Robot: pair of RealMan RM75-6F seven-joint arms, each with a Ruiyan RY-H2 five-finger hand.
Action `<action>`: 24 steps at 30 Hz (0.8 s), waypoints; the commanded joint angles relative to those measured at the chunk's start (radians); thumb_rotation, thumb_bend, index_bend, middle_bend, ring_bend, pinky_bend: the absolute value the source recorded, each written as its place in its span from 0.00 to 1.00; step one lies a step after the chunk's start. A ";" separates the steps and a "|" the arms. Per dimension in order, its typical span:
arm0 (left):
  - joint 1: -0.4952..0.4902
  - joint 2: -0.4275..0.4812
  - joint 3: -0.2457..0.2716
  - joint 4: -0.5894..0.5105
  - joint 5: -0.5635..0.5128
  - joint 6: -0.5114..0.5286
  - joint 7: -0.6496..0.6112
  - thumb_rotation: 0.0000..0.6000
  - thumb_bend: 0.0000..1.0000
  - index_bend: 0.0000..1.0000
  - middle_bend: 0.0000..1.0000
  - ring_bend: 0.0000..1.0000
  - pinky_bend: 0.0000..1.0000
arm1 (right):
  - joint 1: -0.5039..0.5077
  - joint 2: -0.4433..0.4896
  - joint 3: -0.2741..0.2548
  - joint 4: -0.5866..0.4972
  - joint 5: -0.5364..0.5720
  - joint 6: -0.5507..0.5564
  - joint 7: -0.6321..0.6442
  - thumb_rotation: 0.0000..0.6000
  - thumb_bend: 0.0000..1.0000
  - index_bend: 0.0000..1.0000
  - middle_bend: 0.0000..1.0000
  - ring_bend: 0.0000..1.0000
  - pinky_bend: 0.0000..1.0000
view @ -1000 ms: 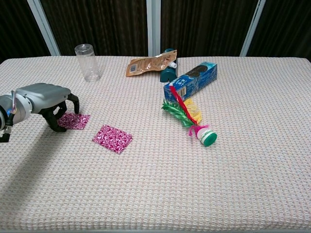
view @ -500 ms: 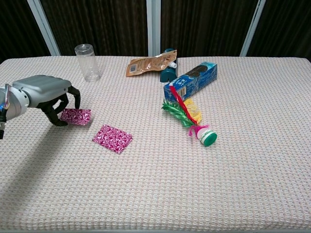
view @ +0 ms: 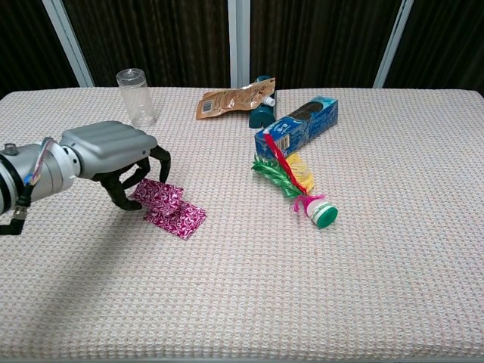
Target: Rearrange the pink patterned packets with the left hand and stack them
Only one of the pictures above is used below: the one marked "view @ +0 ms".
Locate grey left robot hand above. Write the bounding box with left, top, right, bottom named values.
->
left=60, top=120, right=172, bottom=212

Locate clear plastic jar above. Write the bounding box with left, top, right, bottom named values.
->
left=115, top=67, right=158, bottom=129

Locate dark curtain panel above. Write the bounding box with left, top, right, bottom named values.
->
left=0, top=0, right=81, bottom=99
left=62, top=0, right=231, bottom=88
left=249, top=0, right=402, bottom=88
left=385, top=0, right=484, bottom=95

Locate brown spout pouch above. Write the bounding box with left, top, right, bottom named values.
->
left=195, top=77, right=278, bottom=120

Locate teal bottle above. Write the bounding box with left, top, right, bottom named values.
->
left=248, top=75, right=279, bottom=129

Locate pink waffle tablecloth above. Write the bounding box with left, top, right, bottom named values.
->
left=0, top=87, right=484, bottom=360

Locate blue cookie box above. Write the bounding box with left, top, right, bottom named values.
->
left=254, top=95, right=340, bottom=158

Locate colourful feather shuttlecock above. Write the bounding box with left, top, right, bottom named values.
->
left=252, top=132, right=340, bottom=230

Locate grey partition post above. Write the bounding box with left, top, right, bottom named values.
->
left=41, top=0, right=95, bottom=88
left=226, top=0, right=251, bottom=88
left=372, top=0, right=415, bottom=88

